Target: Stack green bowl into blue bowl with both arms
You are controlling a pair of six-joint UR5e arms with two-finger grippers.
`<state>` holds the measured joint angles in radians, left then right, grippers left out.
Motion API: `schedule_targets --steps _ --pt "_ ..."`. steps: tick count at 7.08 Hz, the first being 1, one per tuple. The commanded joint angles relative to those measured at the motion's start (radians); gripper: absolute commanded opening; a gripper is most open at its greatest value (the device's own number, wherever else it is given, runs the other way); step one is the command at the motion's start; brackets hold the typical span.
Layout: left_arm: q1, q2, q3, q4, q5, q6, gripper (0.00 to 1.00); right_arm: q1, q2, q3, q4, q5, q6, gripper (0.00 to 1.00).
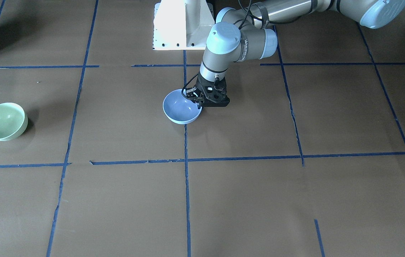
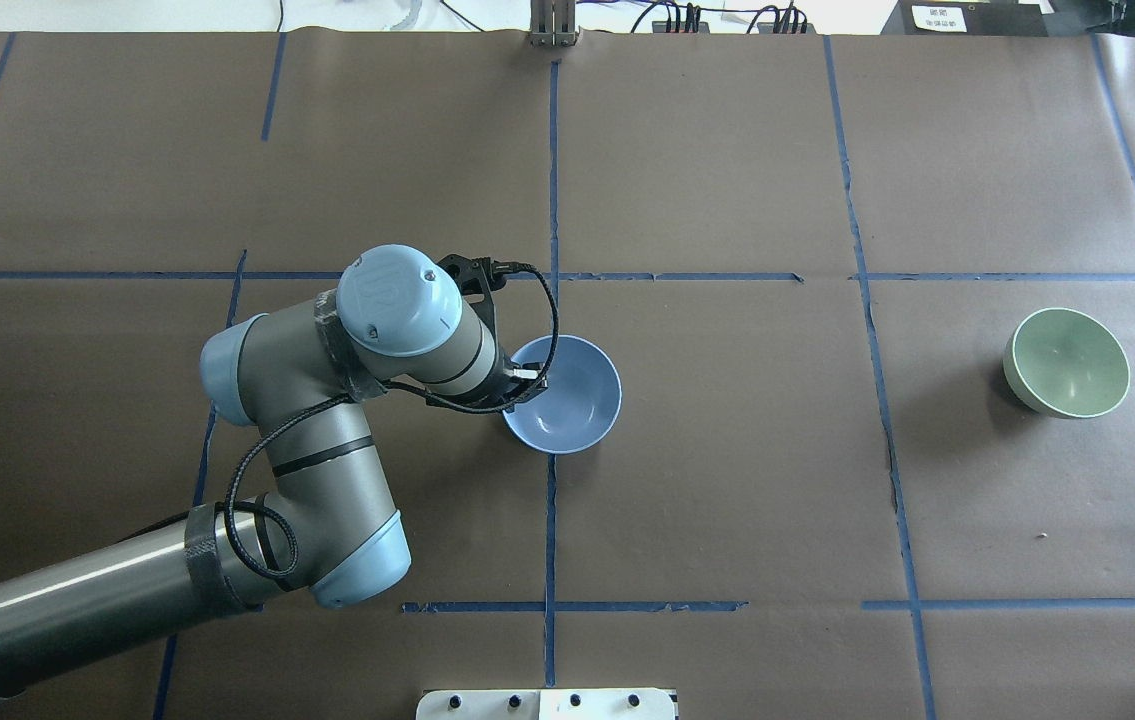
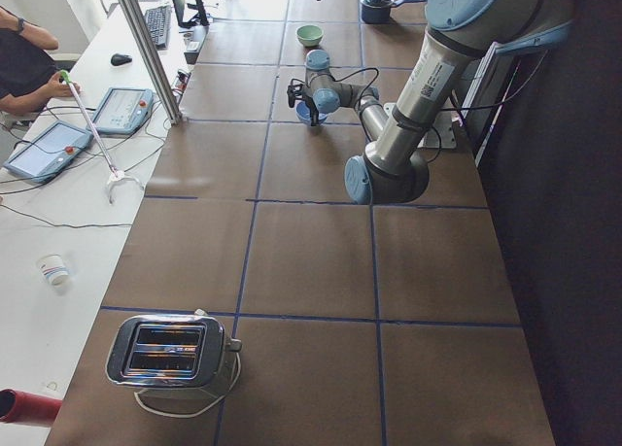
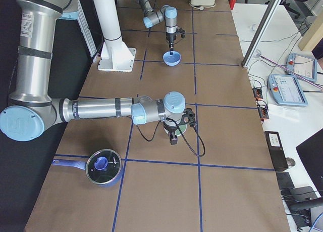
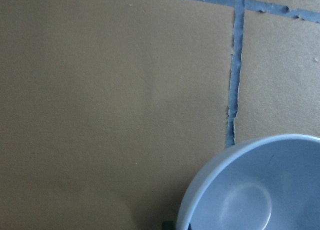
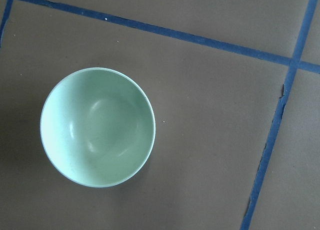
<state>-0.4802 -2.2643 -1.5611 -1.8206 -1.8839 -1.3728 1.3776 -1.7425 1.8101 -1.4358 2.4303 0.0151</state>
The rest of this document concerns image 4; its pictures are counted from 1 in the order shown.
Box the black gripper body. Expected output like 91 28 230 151
166 33 177 45
163 122 182 137

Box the blue bowl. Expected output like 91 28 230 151
163 51 181 66

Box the green bowl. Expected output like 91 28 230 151
175 124 187 136

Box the blue saucepan with glass lid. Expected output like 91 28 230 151
52 149 124 187

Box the orange black connector box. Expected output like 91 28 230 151
252 87 263 101

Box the black power brick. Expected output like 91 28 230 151
264 131 288 172

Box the near teach pendant tablet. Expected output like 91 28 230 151
268 74 308 107

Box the teach pendant tablet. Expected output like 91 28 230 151
286 53 317 82
268 74 308 107

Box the far teach pendant tablet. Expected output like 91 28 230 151
286 53 317 82

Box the black monitor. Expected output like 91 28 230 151
296 130 322 195

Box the pink reacher grabber stick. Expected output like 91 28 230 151
255 52 323 89

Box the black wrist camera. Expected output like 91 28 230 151
181 108 196 128
176 27 186 39

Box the aluminium frame post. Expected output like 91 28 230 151
241 0 281 68

